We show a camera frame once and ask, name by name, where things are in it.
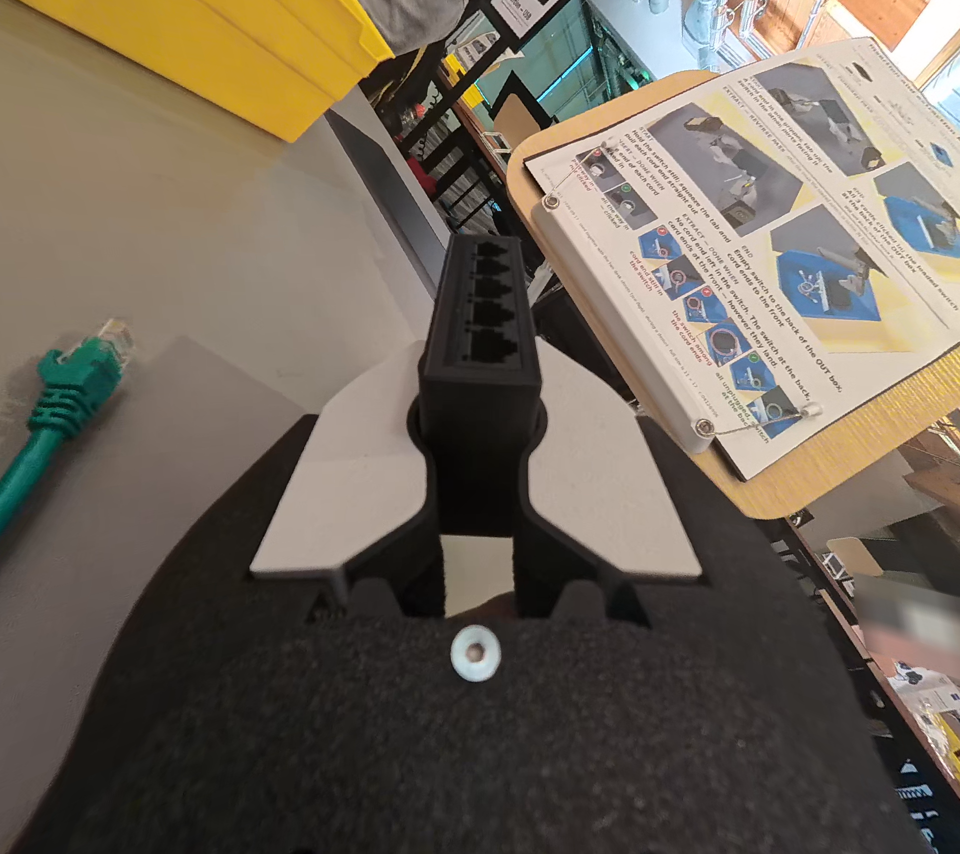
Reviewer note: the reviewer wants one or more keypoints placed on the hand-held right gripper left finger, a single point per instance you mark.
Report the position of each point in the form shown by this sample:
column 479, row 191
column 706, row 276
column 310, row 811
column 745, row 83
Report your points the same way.
column 345, row 487

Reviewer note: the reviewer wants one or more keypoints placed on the wooden back chair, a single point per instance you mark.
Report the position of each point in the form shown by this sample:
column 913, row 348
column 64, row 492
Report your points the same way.
column 517, row 119

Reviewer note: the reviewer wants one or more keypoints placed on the white sheet holder ledge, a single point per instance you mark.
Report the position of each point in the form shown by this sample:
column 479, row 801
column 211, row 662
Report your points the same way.
column 630, row 329

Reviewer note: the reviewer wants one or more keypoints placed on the black network switch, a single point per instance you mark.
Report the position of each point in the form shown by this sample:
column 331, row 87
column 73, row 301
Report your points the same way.
column 480, row 419

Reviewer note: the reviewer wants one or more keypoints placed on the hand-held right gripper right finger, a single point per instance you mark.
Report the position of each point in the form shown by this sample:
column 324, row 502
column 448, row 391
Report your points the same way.
column 607, row 487

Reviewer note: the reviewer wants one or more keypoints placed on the wooden board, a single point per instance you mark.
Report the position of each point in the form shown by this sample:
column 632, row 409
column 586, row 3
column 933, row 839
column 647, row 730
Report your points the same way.
column 847, row 464

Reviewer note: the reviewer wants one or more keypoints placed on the black sign stand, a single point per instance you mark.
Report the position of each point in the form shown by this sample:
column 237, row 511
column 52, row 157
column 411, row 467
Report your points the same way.
column 450, row 134

